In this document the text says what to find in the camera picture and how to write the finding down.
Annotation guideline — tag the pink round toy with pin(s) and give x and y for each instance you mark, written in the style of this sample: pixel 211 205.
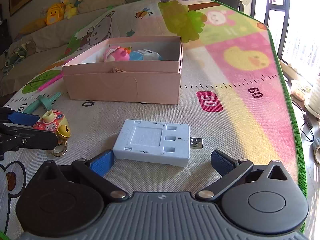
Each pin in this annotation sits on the pink round toy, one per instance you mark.
pixel 113 54

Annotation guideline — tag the beige covered sofa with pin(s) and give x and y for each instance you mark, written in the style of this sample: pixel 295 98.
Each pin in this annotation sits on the beige covered sofa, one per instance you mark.
pixel 45 38

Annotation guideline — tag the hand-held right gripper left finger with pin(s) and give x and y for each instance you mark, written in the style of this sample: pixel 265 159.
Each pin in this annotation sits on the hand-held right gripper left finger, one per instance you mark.
pixel 101 163

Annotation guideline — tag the cartoon printed play mat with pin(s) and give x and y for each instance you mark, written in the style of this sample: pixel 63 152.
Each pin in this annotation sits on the cartoon printed play mat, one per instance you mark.
pixel 237 80

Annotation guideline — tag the pink plastic stick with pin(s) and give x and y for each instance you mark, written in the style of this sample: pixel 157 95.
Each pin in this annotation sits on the pink plastic stick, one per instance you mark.
pixel 50 82

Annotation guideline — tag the yellow duck plush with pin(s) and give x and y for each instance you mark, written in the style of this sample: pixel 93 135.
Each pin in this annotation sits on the yellow duck plush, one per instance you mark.
pixel 53 14

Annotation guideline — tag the pink cardboard box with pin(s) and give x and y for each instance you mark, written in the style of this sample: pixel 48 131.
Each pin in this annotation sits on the pink cardboard box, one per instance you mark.
pixel 120 87

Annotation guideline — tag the yellow bear plush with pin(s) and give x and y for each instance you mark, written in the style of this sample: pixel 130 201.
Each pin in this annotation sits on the yellow bear plush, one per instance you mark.
pixel 69 8

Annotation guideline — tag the light blue USB device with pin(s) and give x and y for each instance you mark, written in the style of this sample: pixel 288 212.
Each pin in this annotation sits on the light blue USB device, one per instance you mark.
pixel 150 140

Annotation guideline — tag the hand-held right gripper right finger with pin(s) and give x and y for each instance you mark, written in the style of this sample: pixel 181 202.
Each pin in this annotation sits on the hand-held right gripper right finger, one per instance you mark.
pixel 222 162

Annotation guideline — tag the teal plastic toy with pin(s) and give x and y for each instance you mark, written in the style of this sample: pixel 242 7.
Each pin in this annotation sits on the teal plastic toy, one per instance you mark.
pixel 43 102

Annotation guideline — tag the yellow long plush pillow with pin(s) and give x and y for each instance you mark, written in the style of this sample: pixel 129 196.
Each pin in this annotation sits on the yellow long plush pillow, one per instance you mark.
pixel 31 26

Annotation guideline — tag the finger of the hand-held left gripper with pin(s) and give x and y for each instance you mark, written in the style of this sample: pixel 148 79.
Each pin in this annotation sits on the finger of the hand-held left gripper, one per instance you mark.
pixel 21 118
pixel 35 140

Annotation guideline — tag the grey slipper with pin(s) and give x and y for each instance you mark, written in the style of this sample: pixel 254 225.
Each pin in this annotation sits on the grey slipper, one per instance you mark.
pixel 316 151

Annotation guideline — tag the blue tissue packet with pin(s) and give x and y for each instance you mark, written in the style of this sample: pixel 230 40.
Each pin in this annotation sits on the blue tissue packet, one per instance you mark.
pixel 146 55

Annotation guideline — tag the white plant pot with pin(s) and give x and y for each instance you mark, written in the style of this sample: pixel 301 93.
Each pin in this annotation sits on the white plant pot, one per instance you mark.
pixel 313 98

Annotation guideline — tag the brown plush toy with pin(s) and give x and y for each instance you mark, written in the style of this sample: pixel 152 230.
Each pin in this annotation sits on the brown plush toy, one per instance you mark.
pixel 28 47

